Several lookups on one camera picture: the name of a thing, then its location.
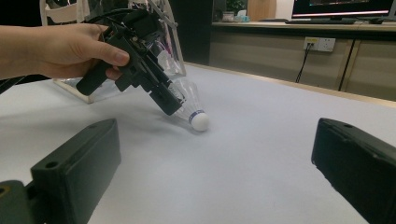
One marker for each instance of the black computer monitor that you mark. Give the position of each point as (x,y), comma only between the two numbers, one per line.
(339,5)

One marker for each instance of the wooden door panel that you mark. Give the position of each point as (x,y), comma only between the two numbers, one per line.
(261,9)

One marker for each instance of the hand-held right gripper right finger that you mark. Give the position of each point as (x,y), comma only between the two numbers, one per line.
(361,165)

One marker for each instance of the small grey pot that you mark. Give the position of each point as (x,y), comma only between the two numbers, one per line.
(228,16)

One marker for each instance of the white wall socket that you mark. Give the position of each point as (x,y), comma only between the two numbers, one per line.
(325,44)

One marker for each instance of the green potted plant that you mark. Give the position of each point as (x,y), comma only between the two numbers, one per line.
(235,4)

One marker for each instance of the long wooden counter desk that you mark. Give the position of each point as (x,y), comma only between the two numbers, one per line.
(258,56)

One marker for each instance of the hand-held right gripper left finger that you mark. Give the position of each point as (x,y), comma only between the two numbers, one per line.
(77,174)

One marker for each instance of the black keyboard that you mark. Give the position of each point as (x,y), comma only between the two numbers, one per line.
(320,21)

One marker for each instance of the transparent bag with beige trim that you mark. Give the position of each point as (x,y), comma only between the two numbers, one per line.
(62,15)

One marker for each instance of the teal tissue box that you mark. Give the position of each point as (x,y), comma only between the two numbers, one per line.
(242,17)

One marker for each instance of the black computer mouse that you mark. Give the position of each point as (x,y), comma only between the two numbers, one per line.
(376,20)

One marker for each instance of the white shuttlecock with blue band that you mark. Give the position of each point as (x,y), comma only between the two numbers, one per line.
(200,121)

